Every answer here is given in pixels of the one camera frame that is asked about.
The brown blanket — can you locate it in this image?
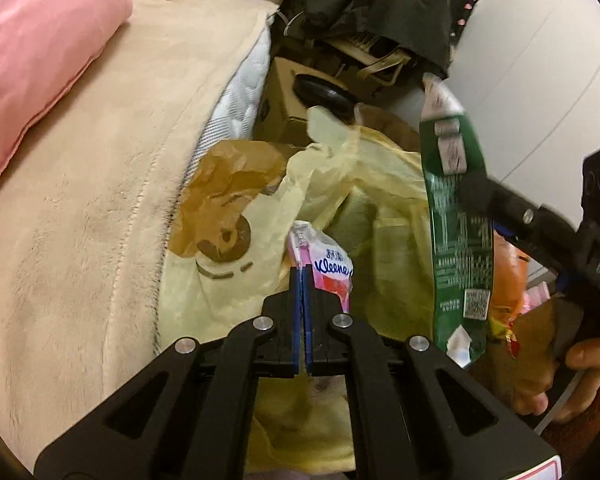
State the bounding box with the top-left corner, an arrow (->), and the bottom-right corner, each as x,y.
357,104 -> 581,461

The black pink dotted bag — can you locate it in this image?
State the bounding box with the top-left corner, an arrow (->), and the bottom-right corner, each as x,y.
449,0 -> 482,47

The cardboard box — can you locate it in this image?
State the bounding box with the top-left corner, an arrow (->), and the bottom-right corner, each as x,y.
252,56 -> 362,145

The pink duvet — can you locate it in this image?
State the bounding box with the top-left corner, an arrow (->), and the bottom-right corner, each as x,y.
0,0 -> 134,212

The pink tissue packet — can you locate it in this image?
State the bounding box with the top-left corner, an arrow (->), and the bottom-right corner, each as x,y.
286,220 -> 356,317

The wooden folding frame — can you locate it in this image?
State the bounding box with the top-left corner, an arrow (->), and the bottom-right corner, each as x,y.
324,34 -> 412,87

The yellow plastic bag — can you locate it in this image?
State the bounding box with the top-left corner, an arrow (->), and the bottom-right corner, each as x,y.
157,105 -> 437,477

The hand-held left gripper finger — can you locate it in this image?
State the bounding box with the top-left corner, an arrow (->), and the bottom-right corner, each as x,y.
32,266 -> 302,480
302,269 -> 563,480

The orange snack packet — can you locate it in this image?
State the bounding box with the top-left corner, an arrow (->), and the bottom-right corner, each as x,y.
487,232 -> 537,322

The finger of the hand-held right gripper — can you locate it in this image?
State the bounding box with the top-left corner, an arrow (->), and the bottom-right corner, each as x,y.
459,171 -> 579,269
494,226 -> 547,264

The white quilted mattress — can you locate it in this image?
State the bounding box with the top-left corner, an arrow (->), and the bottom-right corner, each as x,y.
181,10 -> 277,198

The bed with beige cover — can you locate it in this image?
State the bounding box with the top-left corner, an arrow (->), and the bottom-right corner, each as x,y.
0,0 -> 279,463

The black cloth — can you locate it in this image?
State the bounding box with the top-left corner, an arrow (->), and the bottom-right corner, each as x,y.
299,0 -> 457,80

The person's right hand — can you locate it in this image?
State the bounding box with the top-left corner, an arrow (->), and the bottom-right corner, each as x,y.
510,336 -> 600,424

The black oval object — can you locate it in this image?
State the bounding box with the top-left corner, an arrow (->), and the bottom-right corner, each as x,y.
293,73 -> 354,112

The green snack packet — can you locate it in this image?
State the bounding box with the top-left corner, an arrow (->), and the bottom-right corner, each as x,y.
418,72 -> 497,369

